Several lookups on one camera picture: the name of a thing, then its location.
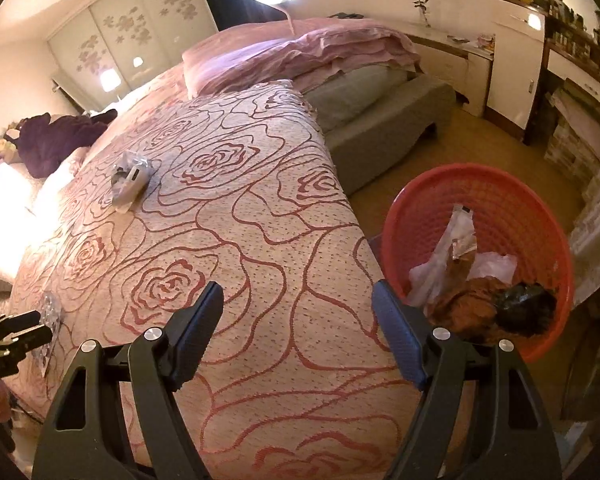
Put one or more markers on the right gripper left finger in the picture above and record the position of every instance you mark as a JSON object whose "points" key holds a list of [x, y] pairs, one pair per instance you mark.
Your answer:
{"points": [[84, 434]]}

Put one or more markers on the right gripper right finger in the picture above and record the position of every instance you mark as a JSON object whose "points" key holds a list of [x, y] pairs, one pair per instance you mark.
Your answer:
{"points": [[479, 416]]}

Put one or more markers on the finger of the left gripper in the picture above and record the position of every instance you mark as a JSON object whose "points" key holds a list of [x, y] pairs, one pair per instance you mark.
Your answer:
{"points": [[12, 324], [27, 340]]}

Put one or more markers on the brown wrapper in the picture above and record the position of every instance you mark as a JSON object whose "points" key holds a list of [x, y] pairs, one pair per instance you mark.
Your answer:
{"points": [[468, 310]]}

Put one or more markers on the cat print plastic wrapper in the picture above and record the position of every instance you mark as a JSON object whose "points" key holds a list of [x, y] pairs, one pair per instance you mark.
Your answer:
{"points": [[131, 175]]}

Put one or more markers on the white tissue trash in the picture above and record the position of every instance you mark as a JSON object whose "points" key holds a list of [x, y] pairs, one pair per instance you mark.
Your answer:
{"points": [[494, 265]]}

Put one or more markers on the red plastic trash basket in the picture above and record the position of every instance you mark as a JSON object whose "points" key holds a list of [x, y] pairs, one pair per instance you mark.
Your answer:
{"points": [[509, 218]]}

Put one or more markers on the black crumpled bag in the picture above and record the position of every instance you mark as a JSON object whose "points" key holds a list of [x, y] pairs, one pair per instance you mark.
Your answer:
{"points": [[525, 309]]}

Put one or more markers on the clear plastic wrapper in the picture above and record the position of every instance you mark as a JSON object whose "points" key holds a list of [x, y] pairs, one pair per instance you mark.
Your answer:
{"points": [[458, 240]]}

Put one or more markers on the dark purple garment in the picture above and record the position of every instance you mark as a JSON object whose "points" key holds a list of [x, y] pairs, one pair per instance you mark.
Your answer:
{"points": [[43, 143]]}

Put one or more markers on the rose pattern bedspread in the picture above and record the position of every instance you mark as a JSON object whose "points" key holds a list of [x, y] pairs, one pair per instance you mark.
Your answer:
{"points": [[298, 381]]}

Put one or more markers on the dresser with mirror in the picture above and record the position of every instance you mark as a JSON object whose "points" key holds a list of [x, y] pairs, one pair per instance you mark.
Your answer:
{"points": [[566, 111]]}

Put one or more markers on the grey bed end bench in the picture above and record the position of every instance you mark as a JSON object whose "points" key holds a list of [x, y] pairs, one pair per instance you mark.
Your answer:
{"points": [[372, 117]]}

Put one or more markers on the white sliding wardrobe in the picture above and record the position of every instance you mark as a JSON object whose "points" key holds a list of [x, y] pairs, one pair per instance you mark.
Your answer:
{"points": [[113, 47]]}

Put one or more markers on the white low cabinet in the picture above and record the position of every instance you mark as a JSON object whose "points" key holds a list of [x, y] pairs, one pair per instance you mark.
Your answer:
{"points": [[462, 64]]}

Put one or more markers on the white tall cabinet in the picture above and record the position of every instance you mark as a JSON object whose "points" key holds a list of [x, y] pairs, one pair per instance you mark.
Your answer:
{"points": [[519, 34]]}

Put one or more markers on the folded pink quilt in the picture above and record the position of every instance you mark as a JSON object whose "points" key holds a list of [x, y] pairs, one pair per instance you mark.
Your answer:
{"points": [[307, 52]]}

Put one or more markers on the rose in vase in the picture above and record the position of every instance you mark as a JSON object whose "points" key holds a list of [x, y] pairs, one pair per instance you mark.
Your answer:
{"points": [[422, 7]]}

